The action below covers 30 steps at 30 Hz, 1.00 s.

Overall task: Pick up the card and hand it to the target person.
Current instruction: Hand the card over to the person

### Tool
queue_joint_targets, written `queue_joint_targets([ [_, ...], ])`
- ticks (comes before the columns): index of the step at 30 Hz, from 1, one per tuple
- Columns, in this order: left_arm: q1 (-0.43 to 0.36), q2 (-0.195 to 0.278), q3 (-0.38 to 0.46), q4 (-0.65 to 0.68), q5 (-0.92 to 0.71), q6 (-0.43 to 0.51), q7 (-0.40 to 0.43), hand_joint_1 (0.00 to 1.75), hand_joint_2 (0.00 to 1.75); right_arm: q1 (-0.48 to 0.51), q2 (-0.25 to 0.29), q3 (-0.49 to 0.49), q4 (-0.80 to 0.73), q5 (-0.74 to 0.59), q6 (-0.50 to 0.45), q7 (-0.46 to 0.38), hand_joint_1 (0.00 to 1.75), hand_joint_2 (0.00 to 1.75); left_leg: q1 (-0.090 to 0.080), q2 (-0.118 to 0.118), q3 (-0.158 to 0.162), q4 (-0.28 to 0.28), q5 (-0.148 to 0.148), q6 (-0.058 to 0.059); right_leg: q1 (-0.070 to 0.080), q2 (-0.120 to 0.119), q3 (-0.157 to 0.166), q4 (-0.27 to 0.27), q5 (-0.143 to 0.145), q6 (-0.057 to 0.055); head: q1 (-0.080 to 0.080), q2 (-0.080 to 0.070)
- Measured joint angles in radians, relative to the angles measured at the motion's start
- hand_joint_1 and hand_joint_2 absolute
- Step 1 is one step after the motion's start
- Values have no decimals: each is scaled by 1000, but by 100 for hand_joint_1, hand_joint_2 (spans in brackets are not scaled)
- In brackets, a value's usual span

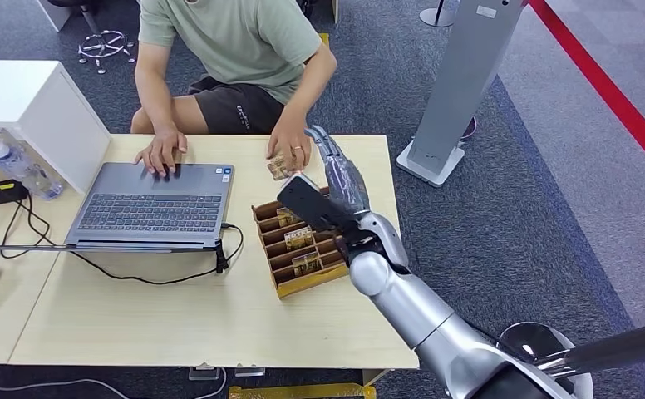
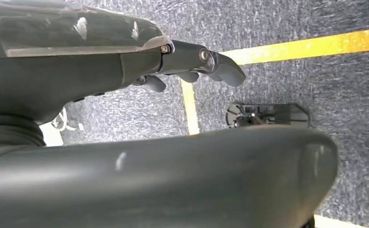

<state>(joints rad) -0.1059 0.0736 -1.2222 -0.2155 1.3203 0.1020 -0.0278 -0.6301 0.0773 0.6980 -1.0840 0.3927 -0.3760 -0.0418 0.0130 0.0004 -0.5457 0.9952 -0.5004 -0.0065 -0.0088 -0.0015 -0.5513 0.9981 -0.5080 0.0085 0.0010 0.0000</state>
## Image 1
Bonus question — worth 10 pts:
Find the person's left hand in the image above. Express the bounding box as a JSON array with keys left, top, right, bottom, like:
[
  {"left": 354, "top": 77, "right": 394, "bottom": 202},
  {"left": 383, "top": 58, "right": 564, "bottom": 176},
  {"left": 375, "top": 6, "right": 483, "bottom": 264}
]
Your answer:
[{"left": 267, "top": 118, "right": 313, "bottom": 173}]

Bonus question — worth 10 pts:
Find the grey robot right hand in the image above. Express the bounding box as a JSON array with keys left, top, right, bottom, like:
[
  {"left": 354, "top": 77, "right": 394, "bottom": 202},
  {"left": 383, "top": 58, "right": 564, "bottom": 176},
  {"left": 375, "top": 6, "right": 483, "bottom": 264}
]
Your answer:
[{"left": 304, "top": 125, "right": 372, "bottom": 217}]

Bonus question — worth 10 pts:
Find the person's right hand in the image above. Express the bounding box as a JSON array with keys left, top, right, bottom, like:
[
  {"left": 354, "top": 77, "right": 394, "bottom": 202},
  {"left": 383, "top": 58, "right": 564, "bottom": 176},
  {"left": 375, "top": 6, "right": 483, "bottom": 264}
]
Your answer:
[{"left": 133, "top": 127, "right": 189, "bottom": 180}]

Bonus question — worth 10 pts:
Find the gold hotel card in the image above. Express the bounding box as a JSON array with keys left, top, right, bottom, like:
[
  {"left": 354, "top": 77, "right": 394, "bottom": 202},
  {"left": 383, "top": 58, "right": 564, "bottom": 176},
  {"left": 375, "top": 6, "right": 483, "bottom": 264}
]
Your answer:
[
  {"left": 283, "top": 226, "right": 316, "bottom": 252},
  {"left": 291, "top": 251, "right": 324, "bottom": 278},
  {"left": 267, "top": 155, "right": 294, "bottom": 182},
  {"left": 276, "top": 207, "right": 303, "bottom": 228}
]

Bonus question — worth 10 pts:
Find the brown slotted card holder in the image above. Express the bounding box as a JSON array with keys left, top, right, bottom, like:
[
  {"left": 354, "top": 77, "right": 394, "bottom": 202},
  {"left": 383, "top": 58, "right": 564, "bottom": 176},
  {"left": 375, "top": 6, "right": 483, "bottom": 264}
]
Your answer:
[{"left": 252, "top": 187, "right": 351, "bottom": 299}]

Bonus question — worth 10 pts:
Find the person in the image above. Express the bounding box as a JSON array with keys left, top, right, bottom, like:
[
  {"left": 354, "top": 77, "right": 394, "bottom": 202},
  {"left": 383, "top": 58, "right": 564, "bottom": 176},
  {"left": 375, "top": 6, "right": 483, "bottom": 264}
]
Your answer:
[{"left": 130, "top": 0, "right": 338, "bottom": 180}]

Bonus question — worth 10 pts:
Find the grey laptop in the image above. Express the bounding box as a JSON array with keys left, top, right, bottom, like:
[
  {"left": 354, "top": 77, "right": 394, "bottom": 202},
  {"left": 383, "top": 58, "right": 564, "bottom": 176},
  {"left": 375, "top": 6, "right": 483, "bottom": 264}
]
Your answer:
[{"left": 64, "top": 162, "right": 235, "bottom": 254}]

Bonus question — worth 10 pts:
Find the office chair chrome base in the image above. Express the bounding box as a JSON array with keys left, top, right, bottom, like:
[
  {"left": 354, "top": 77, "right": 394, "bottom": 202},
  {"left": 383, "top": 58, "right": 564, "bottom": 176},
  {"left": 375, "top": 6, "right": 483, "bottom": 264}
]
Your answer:
[{"left": 47, "top": 0, "right": 137, "bottom": 76}]

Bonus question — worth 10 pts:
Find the white cabinet box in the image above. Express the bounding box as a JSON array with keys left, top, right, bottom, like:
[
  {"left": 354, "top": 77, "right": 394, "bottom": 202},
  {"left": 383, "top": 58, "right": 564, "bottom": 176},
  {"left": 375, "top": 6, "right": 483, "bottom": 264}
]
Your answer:
[{"left": 0, "top": 60, "right": 112, "bottom": 195}]

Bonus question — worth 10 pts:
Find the clear plastic water bottle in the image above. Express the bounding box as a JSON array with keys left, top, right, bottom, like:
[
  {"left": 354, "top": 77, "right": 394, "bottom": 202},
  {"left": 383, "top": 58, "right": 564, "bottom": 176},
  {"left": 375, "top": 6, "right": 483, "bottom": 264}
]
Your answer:
[{"left": 0, "top": 141, "right": 64, "bottom": 200}]

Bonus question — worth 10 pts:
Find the grey kiosk stand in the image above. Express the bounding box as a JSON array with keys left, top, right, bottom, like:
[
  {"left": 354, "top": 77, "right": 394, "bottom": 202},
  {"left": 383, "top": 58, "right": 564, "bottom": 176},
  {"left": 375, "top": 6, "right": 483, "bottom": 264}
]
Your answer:
[{"left": 395, "top": 0, "right": 529, "bottom": 189}]

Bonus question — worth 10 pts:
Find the grey round stanchion base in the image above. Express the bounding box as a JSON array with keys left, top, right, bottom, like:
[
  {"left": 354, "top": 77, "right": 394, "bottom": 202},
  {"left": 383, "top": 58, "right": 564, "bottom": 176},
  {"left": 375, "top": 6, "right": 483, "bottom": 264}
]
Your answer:
[{"left": 419, "top": 0, "right": 462, "bottom": 28}]

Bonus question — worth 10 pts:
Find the chrome round stanchion base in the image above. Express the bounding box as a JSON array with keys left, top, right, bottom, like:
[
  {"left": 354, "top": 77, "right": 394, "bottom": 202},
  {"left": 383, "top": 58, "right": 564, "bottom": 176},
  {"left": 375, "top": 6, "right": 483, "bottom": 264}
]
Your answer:
[{"left": 497, "top": 322, "right": 594, "bottom": 399}]

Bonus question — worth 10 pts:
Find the red barrier belt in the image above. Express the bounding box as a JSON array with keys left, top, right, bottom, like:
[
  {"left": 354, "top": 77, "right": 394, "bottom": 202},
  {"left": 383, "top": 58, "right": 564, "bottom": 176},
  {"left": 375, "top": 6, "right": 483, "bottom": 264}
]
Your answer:
[{"left": 528, "top": 0, "right": 645, "bottom": 187}]

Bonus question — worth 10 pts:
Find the chrome stanchion pole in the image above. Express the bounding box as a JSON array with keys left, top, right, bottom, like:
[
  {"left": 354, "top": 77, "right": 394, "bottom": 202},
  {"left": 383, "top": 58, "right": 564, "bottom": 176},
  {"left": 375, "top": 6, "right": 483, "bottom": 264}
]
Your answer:
[{"left": 534, "top": 318, "right": 645, "bottom": 379}]

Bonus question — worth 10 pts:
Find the black laptop cable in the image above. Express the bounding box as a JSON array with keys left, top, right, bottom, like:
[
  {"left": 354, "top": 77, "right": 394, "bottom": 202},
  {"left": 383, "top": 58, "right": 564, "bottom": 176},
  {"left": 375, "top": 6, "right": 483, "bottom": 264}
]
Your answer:
[{"left": 69, "top": 223, "right": 245, "bottom": 286}]

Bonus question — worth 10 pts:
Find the black thin cable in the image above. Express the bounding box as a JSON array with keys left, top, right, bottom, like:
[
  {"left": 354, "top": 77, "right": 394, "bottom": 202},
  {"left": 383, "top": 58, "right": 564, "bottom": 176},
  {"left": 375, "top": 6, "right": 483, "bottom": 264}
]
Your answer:
[{"left": 0, "top": 165, "right": 52, "bottom": 260}]

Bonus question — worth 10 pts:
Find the white floor cable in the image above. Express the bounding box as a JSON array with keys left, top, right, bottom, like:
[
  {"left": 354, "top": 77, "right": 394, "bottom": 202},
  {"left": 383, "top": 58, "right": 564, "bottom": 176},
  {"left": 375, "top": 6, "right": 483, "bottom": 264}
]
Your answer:
[{"left": 0, "top": 367, "right": 229, "bottom": 399}]

